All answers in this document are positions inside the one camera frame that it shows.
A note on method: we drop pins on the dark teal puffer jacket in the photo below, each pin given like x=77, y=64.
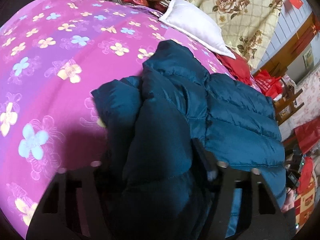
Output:
x=151, y=188

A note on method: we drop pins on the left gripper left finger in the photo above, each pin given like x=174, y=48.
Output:
x=70, y=207

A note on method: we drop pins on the white pillow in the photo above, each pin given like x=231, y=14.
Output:
x=190, y=20

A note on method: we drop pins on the beige floral quilt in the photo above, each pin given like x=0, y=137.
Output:
x=247, y=25

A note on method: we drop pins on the red shopping bag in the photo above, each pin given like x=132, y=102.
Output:
x=269, y=85

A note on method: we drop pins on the wooden shelf rack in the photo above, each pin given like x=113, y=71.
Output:
x=287, y=105

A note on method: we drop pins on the pink floral bed sheet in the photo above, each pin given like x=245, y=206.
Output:
x=54, y=53

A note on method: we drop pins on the red pillow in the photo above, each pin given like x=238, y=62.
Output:
x=238, y=67

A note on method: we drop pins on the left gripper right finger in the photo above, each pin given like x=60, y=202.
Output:
x=238, y=204

